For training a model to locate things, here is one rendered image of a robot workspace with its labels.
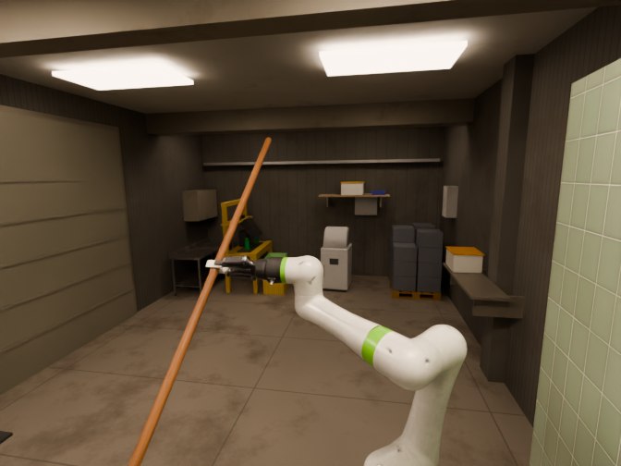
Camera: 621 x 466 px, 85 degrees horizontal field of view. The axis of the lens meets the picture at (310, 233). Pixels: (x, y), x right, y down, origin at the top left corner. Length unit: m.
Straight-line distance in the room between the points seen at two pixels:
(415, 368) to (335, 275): 5.85
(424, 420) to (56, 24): 2.58
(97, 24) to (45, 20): 0.32
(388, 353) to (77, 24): 2.28
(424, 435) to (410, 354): 0.37
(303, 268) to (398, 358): 0.42
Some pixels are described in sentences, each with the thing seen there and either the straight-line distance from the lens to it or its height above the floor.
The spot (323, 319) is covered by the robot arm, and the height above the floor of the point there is 1.83.
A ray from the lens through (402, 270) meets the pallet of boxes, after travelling 6.48.
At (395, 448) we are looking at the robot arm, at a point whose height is 1.45.
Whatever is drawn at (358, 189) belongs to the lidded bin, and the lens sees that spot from 7.06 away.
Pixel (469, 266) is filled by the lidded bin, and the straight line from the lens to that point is 4.42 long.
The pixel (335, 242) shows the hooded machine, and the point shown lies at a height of 0.98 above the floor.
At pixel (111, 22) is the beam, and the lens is 2.37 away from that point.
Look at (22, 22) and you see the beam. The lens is 2.75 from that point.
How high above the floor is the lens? 2.28
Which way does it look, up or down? 10 degrees down
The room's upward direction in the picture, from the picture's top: 1 degrees counter-clockwise
